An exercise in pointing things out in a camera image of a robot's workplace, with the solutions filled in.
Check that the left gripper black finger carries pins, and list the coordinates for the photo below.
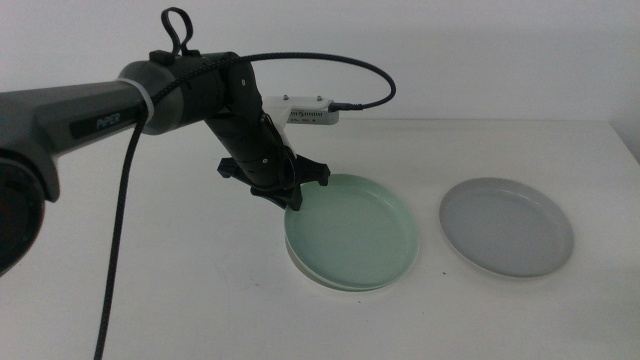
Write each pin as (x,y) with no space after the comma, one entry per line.
(295,199)
(272,195)

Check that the pale green shallow bowl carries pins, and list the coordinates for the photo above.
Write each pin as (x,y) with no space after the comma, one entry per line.
(350,230)

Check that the white shallow bowl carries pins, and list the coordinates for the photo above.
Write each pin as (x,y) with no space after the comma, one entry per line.
(299,270)

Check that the grey shallow bowl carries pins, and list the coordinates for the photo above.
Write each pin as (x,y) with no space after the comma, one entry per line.
(505,227)

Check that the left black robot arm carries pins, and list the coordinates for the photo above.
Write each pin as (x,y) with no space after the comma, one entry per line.
(50,115)

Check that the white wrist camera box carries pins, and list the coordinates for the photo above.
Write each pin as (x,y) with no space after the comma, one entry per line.
(310,112)

